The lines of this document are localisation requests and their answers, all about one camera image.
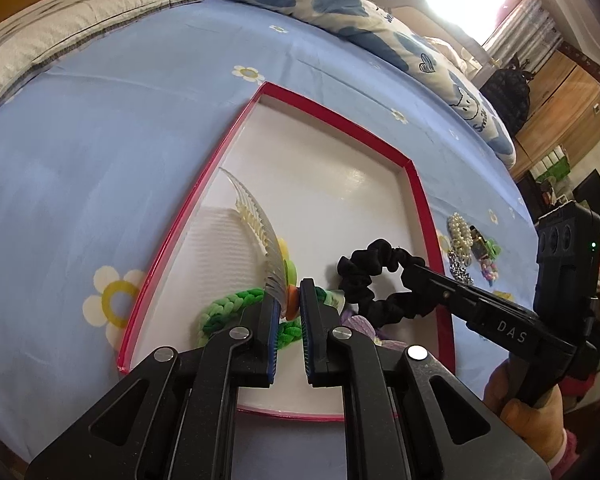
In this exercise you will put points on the small wrist watch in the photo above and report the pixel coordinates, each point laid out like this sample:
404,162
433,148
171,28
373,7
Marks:
478,247

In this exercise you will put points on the black scrunchie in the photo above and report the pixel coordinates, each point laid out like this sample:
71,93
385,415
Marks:
360,265

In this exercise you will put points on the person's right hand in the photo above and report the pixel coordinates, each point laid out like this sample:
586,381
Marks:
530,430

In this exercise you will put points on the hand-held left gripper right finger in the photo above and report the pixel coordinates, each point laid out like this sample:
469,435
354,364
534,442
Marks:
310,330

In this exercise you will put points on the grey striped pillow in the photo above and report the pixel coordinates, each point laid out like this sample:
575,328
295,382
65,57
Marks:
55,25

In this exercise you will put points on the patterned curtain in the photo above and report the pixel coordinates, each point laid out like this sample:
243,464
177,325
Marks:
530,25

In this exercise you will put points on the person's right forearm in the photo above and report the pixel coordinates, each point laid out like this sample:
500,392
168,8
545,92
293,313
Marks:
564,455

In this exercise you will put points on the green white boxes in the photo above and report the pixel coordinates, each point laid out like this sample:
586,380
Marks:
555,165

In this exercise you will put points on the wooden cabinet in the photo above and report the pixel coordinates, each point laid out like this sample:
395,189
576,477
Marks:
565,110

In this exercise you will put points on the black backpack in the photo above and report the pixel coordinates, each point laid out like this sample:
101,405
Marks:
505,90

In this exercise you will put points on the yellow green hair clip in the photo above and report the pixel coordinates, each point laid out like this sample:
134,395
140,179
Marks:
491,249

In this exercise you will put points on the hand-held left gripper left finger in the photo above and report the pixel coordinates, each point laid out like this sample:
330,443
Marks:
270,340

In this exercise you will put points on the purple hair bow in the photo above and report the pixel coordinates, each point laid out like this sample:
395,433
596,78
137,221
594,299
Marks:
360,325

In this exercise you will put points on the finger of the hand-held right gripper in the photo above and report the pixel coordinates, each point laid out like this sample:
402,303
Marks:
440,290

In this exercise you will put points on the clear hair comb fruit decorations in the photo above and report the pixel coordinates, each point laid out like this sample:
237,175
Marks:
260,230

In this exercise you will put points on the red shallow box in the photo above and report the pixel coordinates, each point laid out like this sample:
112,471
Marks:
320,185

